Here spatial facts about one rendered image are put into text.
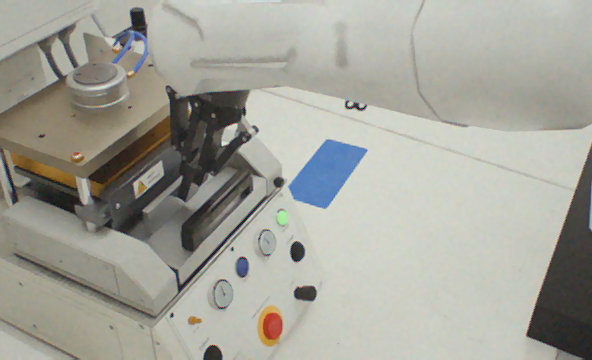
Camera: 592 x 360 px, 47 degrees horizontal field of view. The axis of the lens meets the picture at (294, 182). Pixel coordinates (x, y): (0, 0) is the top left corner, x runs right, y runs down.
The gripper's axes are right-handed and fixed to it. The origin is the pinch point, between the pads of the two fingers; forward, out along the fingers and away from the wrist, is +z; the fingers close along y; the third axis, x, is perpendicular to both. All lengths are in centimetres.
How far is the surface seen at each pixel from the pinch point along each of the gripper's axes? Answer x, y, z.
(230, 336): -7.6, 15.7, 14.6
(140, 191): -6.1, -3.8, 1.0
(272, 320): -0.1, 18.9, 16.5
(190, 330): -12.9, 11.6, 10.5
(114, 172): -7.6, -7.3, -1.1
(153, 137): 1.5, -8.0, -0.9
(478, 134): 73, 30, 18
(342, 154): 51, 9, 26
